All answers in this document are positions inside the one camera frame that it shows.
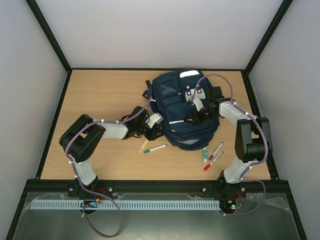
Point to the white glue stick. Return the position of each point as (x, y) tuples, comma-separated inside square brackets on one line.
[(204, 155)]

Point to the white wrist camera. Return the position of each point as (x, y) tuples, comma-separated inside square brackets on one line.
[(155, 118), (196, 102)]

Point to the black enclosure frame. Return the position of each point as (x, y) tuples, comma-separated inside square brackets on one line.
[(275, 184)]

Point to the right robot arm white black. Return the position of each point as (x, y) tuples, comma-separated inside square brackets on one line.
[(253, 142)]

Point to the yellow highlighter pen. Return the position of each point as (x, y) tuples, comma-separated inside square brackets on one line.
[(144, 144)]

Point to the purple capped white marker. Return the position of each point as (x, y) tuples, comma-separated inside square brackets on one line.
[(215, 151)]

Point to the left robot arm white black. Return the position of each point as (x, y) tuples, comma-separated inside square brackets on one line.
[(83, 136)]

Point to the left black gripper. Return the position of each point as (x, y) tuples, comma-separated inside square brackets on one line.
[(152, 136)]

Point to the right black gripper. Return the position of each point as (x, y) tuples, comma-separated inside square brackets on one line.
[(198, 115)]

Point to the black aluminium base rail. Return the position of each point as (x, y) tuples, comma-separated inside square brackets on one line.
[(205, 188)]

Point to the teal capped white marker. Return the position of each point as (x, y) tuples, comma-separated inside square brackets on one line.
[(155, 148)]

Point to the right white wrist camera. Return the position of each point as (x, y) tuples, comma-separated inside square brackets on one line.
[(196, 102)]

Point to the red capped white marker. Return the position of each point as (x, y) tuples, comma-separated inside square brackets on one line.
[(213, 161)]

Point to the light blue slotted cable duct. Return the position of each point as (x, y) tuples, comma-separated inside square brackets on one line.
[(139, 205)]

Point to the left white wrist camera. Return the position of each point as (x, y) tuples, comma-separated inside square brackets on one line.
[(155, 118)]

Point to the navy blue student backpack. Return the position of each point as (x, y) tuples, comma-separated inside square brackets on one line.
[(169, 92)]

